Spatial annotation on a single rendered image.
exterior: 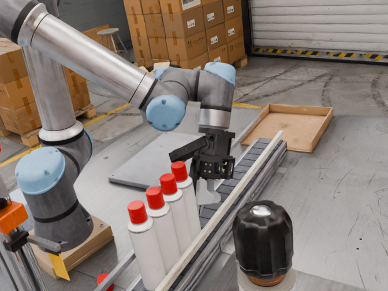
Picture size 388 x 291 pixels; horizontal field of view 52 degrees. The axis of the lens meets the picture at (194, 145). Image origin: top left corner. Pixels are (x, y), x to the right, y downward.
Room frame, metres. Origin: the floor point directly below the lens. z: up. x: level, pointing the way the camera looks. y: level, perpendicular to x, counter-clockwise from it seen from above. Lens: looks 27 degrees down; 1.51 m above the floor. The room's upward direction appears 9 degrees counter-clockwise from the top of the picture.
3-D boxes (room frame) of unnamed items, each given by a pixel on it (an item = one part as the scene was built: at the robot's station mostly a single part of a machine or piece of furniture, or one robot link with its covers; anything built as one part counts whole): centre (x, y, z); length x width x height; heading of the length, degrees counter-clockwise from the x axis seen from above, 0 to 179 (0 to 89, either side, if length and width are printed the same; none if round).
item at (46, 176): (0.88, 0.37, 1.04); 0.13 x 0.12 x 0.14; 169
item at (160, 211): (0.68, 0.09, 0.98); 0.05 x 0.05 x 0.20
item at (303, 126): (1.35, -0.36, 0.85); 0.30 x 0.26 x 0.04; 146
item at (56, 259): (0.50, 0.24, 1.09); 0.03 x 0.01 x 0.06; 56
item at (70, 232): (0.88, 0.38, 0.92); 0.15 x 0.15 x 0.10
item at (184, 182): (0.77, 0.04, 0.98); 0.05 x 0.05 x 0.20
